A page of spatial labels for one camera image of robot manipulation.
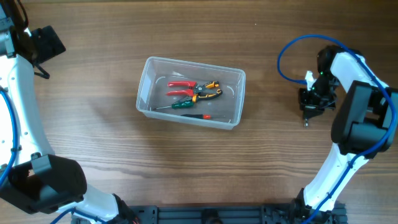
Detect orange black long-nose pliers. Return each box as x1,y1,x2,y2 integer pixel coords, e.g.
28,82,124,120
192,81,223,103

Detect black red handled screwdriver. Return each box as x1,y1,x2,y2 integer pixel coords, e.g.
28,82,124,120
182,114,226,120

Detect red handled pruning shears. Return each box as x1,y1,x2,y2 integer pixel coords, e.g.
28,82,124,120
165,80,203,98

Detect green handled screwdriver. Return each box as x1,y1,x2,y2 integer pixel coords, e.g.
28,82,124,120
155,96,194,110

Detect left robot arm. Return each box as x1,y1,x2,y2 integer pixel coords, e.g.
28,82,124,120
1,1,139,223

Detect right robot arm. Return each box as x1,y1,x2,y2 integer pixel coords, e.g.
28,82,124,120
289,45,397,223

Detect clear plastic container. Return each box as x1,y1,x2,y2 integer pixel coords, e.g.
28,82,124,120
136,57,246,129

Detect left blue cable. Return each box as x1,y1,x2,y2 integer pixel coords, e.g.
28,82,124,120
0,88,106,224

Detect blue cable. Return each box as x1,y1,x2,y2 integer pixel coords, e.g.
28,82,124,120
0,88,106,224
276,34,398,224

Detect right blue cable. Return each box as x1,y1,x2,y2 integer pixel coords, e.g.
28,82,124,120
276,34,398,224

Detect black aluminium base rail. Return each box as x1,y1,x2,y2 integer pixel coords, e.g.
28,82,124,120
70,203,348,224

